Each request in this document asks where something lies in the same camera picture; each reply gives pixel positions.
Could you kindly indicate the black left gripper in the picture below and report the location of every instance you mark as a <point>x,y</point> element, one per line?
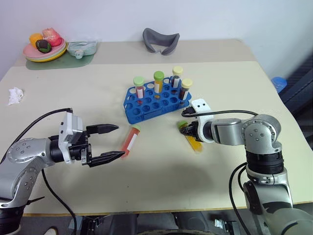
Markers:
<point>84,153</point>

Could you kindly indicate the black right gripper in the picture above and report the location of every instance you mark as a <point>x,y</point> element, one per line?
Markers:
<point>195,132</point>

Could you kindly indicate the yellow test tube green cap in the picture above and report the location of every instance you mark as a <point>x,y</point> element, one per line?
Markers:
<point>195,145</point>

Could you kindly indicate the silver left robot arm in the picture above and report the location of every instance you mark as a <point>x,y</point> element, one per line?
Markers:
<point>22,156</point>

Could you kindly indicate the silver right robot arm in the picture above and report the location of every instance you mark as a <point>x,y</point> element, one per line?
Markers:
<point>261,137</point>

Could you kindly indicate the red-orange test tube green cap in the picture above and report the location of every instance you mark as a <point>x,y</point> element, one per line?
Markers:
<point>129,142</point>

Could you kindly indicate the blue test tube rack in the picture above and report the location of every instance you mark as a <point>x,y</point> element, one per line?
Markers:
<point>151,107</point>

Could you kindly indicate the dark test tube yellow cap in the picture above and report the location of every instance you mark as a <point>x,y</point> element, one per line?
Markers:
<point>176,80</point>

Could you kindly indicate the orange test tube green cap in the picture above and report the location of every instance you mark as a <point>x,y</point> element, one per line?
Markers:
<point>158,84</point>

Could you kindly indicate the red test tube green cap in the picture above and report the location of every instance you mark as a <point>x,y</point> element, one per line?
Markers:
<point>139,89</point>

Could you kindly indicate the dark red tube yellow cap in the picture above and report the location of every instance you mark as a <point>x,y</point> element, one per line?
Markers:
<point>185,91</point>

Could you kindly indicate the green placemat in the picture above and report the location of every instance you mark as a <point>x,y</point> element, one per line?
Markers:
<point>73,62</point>

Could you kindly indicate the grey curved cushion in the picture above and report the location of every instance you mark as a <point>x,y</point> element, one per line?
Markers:
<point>160,42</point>

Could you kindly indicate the pale green crumpled bag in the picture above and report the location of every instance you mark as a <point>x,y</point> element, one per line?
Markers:
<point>82,47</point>

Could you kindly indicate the yellow plate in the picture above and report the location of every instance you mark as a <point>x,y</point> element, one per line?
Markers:
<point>52,58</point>

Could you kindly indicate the light green plate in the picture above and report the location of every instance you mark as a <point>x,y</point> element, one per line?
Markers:
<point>57,54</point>

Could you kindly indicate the crumpled white tissue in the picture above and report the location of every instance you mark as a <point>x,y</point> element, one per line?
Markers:
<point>15,96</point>

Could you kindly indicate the blue plastic bottle cap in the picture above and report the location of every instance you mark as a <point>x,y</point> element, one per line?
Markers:
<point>279,84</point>

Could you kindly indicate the white shoe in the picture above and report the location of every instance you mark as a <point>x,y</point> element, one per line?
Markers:
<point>50,231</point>

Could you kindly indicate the brown and green toy food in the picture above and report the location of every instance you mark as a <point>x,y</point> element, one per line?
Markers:
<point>43,46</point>

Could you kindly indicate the pink toy peach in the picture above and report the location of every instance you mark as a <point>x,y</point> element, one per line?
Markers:
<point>52,38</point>

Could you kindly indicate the black chair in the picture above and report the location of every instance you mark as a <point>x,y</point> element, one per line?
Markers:
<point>299,93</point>

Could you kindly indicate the stack of colourful plates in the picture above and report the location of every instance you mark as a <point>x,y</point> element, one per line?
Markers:
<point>30,51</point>

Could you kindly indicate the orange toy fruit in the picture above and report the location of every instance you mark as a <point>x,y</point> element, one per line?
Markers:
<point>34,38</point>

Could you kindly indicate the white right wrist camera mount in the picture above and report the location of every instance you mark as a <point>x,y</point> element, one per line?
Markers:
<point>201,107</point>

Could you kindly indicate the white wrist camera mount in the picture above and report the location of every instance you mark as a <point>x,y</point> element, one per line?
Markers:
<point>201,107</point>
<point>69,127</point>

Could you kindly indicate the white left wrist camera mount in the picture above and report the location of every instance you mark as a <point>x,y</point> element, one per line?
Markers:
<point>69,127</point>

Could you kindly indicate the silver metal bracket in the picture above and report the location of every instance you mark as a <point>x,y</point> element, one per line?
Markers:
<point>223,224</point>

